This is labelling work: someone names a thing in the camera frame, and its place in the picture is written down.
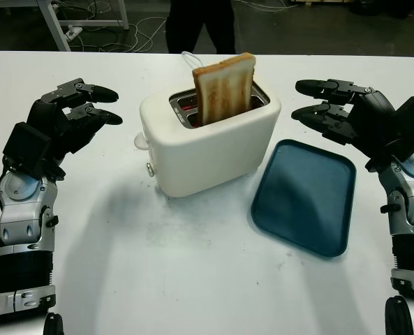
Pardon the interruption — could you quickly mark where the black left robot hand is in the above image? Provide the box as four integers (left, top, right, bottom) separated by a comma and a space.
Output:
27, 78, 124, 181

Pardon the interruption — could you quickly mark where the person in white sweater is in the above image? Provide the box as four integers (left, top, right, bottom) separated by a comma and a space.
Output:
166, 0, 237, 55

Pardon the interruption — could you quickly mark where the white two-slot toaster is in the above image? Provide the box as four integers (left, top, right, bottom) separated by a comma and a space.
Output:
133, 82, 283, 199

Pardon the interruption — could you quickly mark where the teal plastic tray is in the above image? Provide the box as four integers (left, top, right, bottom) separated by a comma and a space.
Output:
251, 138, 357, 258

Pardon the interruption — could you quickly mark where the white toaster power cable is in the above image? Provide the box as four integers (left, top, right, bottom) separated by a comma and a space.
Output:
181, 51, 207, 70

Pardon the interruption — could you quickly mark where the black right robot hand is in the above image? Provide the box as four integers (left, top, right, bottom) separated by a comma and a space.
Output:
291, 78, 408, 172

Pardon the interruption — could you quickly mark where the toast slice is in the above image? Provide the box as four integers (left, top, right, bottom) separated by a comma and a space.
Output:
191, 52, 257, 126

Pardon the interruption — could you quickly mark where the white frame desk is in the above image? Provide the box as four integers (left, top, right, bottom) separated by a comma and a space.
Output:
38, 0, 130, 52

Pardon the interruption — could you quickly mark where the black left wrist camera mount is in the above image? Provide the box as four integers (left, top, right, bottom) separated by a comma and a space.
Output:
2, 121, 52, 174

